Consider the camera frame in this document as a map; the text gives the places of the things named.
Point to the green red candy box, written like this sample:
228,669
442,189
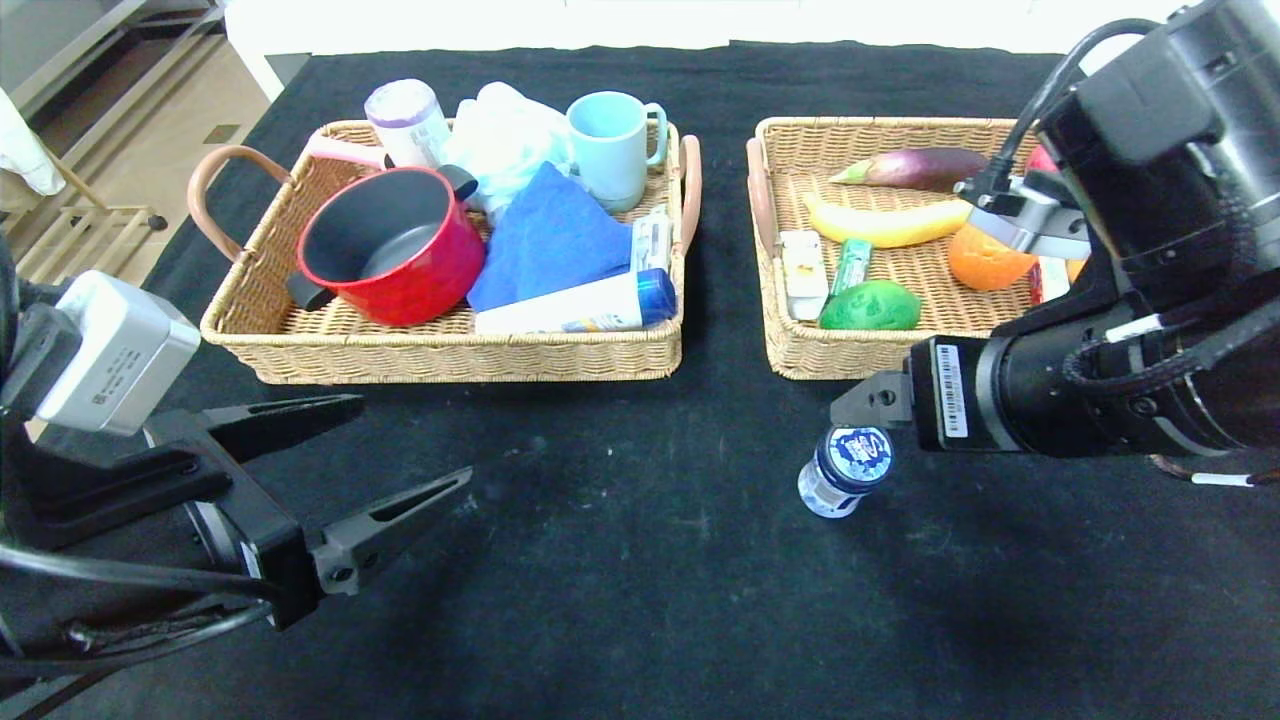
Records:
1048,282

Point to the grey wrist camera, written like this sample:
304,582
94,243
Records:
1030,225
115,350

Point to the teal ceramic mug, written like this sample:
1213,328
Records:
610,150

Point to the green gum box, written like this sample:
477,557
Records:
852,265

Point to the black tablecloth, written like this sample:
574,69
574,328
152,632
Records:
640,620

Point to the wooden rolling rack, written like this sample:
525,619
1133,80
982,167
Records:
60,290

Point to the white hanging cloth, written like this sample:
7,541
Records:
25,150

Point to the clear plastic toothbrush pack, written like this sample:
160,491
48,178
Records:
652,240

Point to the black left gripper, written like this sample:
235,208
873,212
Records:
268,553

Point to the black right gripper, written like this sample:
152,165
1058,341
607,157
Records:
945,402

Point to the textured orange fruit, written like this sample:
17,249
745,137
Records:
985,268

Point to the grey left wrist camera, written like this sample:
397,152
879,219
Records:
115,350

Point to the yellow banana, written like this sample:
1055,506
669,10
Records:
890,225

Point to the purple eggplant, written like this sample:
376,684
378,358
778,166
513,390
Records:
920,170

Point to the pink red apple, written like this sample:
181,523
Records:
1040,158

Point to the blue towel cloth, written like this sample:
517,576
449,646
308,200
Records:
550,245

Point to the small jar blue lid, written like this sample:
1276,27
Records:
848,470

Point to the green avocado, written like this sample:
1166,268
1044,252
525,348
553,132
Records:
870,307

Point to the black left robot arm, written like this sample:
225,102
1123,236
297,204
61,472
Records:
60,500

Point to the white bottle blue cap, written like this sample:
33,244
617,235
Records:
570,310

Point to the light blue bath pouf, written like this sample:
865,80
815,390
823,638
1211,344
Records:
505,140

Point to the grey metal shelf frame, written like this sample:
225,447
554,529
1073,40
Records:
90,60

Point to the white yellow snack box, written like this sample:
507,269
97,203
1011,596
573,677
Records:
803,280

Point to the white table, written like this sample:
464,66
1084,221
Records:
450,25

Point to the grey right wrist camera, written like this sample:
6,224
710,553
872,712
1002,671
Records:
1030,225

